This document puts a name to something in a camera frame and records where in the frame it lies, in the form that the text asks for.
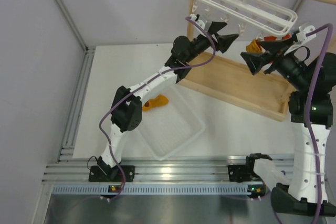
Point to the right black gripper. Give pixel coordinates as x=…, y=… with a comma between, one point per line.
x=274, y=49

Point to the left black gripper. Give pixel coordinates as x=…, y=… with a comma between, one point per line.
x=223, y=41

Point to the yellow sock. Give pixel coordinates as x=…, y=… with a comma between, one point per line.
x=159, y=101
x=254, y=46

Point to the white clip hanger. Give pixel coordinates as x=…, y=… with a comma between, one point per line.
x=268, y=17

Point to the orange sock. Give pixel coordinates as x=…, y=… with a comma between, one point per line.
x=274, y=38

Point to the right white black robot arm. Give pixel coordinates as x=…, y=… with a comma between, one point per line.
x=311, y=113

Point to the wooden hanging rack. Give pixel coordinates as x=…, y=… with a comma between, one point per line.
x=231, y=82

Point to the white plastic tray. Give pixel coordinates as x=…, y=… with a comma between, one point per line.
x=168, y=129

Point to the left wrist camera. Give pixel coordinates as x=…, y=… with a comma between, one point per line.
x=202, y=21

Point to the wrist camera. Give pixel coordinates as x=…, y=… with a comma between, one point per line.
x=301, y=36
x=202, y=21

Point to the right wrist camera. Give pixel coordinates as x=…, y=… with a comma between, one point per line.
x=301, y=36

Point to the aluminium corner frame post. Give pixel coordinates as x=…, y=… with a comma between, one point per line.
x=71, y=24

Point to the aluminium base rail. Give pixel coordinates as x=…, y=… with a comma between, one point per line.
x=149, y=171

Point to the slotted grey cable duct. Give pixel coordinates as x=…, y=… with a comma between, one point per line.
x=154, y=189

